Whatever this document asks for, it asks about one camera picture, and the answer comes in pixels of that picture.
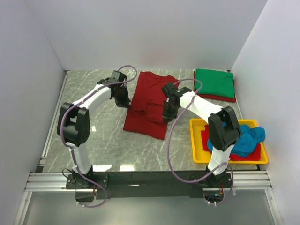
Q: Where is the folded red t-shirt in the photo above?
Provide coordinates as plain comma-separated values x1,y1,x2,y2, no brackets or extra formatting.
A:
193,71,237,104

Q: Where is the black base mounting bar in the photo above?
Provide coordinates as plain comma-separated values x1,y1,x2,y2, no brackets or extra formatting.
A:
66,171,232,202

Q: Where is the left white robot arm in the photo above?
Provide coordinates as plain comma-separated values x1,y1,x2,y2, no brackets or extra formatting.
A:
57,70,131,188

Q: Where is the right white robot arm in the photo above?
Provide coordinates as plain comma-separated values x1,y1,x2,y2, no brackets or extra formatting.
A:
162,82,242,187

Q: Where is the yellow plastic bin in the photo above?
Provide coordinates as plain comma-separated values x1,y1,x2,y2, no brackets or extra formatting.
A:
189,119,269,165

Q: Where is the blue t-shirt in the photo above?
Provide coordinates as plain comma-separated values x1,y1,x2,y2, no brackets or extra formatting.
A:
206,124,267,158

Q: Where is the bright red t-shirt in bin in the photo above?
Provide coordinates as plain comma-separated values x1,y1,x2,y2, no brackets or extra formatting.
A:
201,124,262,162

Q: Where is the folded green t-shirt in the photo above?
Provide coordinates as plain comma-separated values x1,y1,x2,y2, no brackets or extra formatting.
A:
194,68,235,99

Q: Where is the dark red t-shirt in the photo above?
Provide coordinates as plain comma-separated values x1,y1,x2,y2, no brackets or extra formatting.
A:
123,71,178,140

